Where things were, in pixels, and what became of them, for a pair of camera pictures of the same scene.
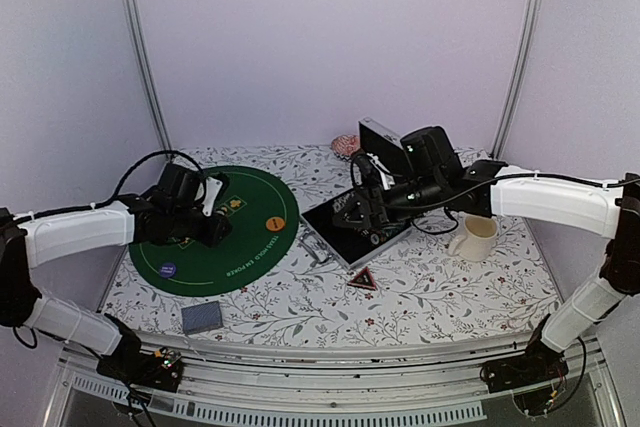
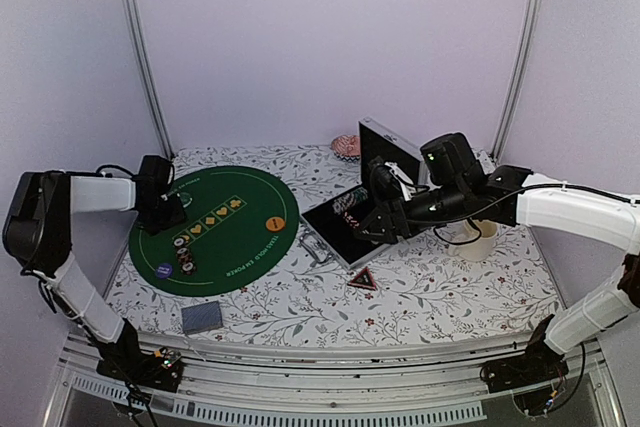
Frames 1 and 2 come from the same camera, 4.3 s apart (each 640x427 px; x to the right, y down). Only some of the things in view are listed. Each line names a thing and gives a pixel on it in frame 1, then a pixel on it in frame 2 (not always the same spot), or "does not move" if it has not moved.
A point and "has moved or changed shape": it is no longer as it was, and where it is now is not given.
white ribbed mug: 477,241 does not move
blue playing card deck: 201,317 does not move
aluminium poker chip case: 353,225 does not move
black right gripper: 367,199 to 386,210
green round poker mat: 264,227 does not move
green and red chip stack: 380,236 has moved or changed shape
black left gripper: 215,235 to 177,217
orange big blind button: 275,223 does not move
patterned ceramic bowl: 344,145 does not move
